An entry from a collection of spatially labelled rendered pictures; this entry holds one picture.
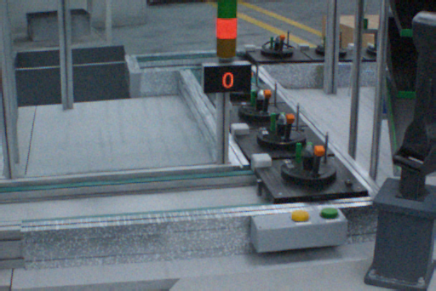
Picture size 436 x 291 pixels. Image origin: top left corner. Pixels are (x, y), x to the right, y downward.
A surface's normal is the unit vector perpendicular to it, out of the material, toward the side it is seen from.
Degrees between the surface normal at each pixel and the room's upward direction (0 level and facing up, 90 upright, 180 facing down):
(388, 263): 90
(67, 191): 90
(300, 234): 90
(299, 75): 90
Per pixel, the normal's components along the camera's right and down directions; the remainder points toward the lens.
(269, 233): 0.23, 0.38
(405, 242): -0.38, 0.35
